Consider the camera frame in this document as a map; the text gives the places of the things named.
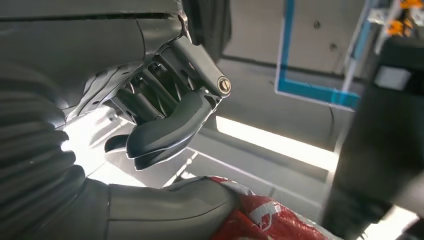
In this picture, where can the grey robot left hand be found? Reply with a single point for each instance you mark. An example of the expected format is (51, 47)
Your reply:
(99, 49)

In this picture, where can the black inbound scanner machine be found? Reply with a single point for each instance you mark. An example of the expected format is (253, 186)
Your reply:
(374, 149)

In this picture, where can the long ceiling light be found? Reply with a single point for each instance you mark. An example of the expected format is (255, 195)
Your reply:
(278, 142)

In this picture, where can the orange ceiling fitting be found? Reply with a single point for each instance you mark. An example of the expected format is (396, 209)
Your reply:
(399, 24)

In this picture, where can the white parcel red building print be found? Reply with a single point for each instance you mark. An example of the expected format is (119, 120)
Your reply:
(281, 222)

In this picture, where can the dark hanging curtain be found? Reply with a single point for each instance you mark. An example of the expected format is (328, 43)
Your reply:
(208, 23)

